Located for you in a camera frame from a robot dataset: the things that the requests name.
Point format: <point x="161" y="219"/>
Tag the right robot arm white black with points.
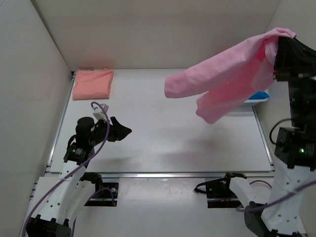
<point x="295" y="147"/>

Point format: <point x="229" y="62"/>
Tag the folded salmon t shirt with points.
<point x="91" y="84"/>

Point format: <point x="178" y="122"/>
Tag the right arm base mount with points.
<point x="218" y="192"/>

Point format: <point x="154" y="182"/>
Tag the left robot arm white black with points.
<point x="55" y="213"/>

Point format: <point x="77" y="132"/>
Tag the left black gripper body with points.
<point x="99" y="134"/>

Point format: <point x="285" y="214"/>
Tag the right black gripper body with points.
<point x="295" y="69"/>

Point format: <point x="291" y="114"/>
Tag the white plastic laundry basket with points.
<point x="250" y="103"/>

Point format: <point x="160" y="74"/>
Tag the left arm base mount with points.
<point x="106" y="193"/>

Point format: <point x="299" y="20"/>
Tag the pink t shirt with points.
<point x="226" y="80"/>

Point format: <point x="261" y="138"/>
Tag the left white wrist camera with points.
<point x="98" y="111"/>

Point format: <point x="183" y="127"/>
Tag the blue t shirt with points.
<point x="260" y="95"/>

